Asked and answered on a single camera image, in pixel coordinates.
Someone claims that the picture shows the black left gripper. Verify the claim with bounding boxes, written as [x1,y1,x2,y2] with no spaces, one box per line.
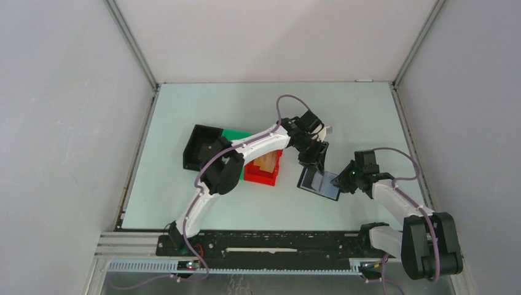
[296,135,329,176]

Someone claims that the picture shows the black leather card holder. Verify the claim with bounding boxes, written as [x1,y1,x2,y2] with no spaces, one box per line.
[297,168,340,202]

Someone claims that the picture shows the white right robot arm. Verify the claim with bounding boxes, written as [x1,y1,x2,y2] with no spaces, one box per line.
[332,149,464,282]

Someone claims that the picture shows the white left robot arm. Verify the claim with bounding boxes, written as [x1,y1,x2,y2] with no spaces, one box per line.
[168,111,329,256]

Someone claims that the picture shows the orange cards in red bin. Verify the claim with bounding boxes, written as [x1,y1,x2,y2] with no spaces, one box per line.
[253,151,278,173]

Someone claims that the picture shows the red plastic bin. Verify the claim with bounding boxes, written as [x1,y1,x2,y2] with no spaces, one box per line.
[243,150,283,186]

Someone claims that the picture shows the green plastic bin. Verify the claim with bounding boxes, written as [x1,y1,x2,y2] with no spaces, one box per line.
[222,129,252,181]

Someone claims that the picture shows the black plastic bin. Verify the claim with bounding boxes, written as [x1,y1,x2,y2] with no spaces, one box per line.
[182,124,224,171]

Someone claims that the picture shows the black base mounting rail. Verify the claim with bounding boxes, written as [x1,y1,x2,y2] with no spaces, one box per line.
[96,229,404,277]

